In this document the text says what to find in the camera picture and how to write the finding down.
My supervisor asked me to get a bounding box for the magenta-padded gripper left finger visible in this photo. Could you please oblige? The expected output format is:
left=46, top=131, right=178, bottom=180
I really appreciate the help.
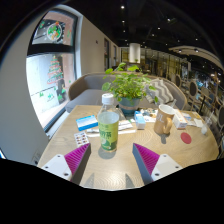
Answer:
left=41, top=143, right=92, bottom=186

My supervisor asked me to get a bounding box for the flat round red coaster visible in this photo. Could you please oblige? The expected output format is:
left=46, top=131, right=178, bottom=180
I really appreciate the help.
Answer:
left=180, top=132, right=193, bottom=145

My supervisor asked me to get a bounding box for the small blue box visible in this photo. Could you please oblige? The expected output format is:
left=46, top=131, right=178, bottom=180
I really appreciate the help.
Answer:
left=133, top=110, right=147, bottom=131

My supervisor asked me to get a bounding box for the white paper leaflet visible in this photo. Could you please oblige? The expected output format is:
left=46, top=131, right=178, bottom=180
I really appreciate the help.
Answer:
left=85, top=119, right=135, bottom=136

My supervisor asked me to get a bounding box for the clear plastic cup with straw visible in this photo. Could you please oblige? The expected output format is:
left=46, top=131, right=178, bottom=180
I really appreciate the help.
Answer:
left=200, top=111, right=214, bottom=136

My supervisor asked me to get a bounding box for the group of ceiling lights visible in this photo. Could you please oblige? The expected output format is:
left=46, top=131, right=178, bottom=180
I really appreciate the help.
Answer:
left=118, top=3, right=201, bottom=54

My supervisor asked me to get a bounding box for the small sticker card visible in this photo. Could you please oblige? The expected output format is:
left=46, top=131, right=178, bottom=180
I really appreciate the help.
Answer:
left=73, top=131, right=90, bottom=148

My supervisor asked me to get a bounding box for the green potted plant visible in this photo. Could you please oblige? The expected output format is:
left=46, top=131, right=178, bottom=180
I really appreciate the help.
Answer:
left=101, top=62, right=160, bottom=116

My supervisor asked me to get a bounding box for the blue white card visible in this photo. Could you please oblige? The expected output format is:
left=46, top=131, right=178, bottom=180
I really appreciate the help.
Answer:
left=75, top=114, right=99, bottom=132

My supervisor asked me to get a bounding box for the brown ceramic mug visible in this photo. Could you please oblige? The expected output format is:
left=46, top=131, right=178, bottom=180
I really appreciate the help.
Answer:
left=153, top=103, right=176, bottom=136

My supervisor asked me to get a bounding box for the green tea plastic bottle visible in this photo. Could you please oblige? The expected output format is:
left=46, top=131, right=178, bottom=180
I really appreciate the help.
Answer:
left=96, top=93, right=120, bottom=153

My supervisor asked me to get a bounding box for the grey curved sofa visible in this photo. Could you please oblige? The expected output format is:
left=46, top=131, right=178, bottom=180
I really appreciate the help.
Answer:
left=64, top=71, right=188, bottom=114

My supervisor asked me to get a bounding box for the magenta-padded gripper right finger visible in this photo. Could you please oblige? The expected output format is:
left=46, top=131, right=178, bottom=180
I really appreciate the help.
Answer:
left=132, top=143, right=184, bottom=186

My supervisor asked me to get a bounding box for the group of dining chairs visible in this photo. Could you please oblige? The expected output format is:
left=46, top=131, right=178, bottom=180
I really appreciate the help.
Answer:
left=173, top=73, right=224, bottom=134

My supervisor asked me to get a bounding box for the white paper napkin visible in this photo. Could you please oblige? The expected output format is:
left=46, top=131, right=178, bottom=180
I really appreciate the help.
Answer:
left=194, top=117, right=205, bottom=129

